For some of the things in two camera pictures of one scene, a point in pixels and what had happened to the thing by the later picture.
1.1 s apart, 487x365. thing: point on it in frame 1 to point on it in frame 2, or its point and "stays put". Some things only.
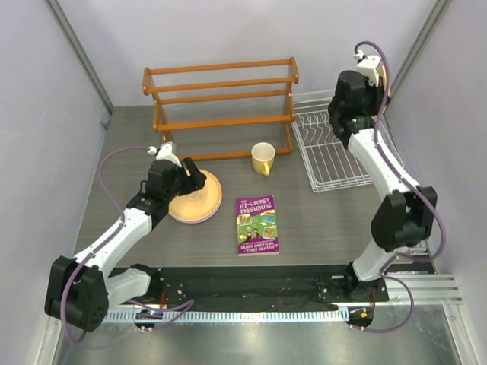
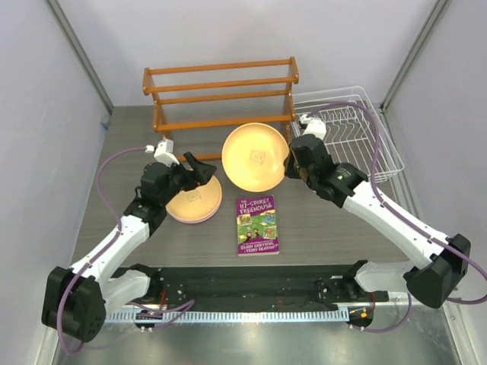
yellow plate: [383, 77] to [253, 156]
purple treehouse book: [256, 225] stays put
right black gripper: [377, 96] to [290, 171]
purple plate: [198, 221] stays put
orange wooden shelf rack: [223, 110] stays put
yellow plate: [199, 203] stays put
